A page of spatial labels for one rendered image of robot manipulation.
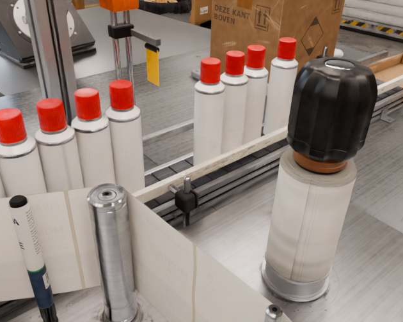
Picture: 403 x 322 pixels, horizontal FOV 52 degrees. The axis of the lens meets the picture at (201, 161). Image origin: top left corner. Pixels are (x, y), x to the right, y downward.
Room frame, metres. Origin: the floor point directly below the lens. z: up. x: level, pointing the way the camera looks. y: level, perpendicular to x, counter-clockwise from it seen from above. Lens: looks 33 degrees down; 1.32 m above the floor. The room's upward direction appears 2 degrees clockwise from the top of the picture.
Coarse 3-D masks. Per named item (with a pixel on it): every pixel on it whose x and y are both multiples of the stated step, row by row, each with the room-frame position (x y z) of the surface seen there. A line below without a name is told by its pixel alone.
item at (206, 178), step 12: (384, 96) 1.00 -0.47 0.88; (276, 144) 0.74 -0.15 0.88; (192, 156) 0.69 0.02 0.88; (252, 156) 0.69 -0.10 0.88; (168, 168) 0.64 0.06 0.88; (180, 168) 0.64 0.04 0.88; (228, 168) 0.65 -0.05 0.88; (156, 180) 0.60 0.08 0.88; (204, 180) 0.61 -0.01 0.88; (168, 192) 0.57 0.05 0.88; (156, 204) 0.53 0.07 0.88
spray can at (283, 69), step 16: (288, 48) 0.77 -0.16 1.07; (272, 64) 0.77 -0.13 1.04; (288, 64) 0.76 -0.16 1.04; (272, 80) 0.77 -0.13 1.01; (288, 80) 0.76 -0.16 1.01; (272, 96) 0.76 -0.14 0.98; (288, 96) 0.76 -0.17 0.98; (272, 112) 0.76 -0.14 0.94; (288, 112) 0.76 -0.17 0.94; (272, 128) 0.76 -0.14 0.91
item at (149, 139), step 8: (368, 56) 1.07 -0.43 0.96; (376, 56) 1.08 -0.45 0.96; (384, 56) 1.11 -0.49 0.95; (192, 120) 0.68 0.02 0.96; (168, 128) 0.64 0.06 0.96; (176, 128) 0.65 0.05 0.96; (184, 128) 0.66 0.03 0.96; (192, 128) 0.67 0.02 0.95; (144, 136) 0.62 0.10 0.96; (152, 136) 0.62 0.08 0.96; (160, 136) 0.62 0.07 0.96; (168, 136) 0.64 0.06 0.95; (144, 144) 0.60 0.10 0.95
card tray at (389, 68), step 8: (392, 56) 1.35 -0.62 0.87; (400, 56) 1.39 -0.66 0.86; (376, 64) 1.29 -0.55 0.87; (384, 64) 1.32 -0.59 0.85; (392, 64) 1.36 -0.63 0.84; (400, 64) 1.38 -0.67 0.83; (376, 72) 1.30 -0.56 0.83; (384, 72) 1.30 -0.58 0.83; (392, 72) 1.30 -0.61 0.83; (400, 72) 1.30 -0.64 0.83; (384, 80) 1.23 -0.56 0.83
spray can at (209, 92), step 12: (204, 60) 0.65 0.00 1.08; (216, 60) 0.66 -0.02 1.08; (204, 72) 0.64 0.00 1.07; (216, 72) 0.64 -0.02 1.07; (204, 84) 0.64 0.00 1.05; (216, 84) 0.64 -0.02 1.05; (204, 96) 0.63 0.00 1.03; (216, 96) 0.63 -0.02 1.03; (204, 108) 0.63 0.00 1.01; (216, 108) 0.63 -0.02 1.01; (204, 120) 0.63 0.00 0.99; (216, 120) 0.63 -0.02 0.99; (204, 132) 0.63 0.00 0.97; (216, 132) 0.63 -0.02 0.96; (204, 144) 0.63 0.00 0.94; (216, 144) 0.63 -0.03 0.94; (204, 156) 0.63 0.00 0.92; (216, 156) 0.63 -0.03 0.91
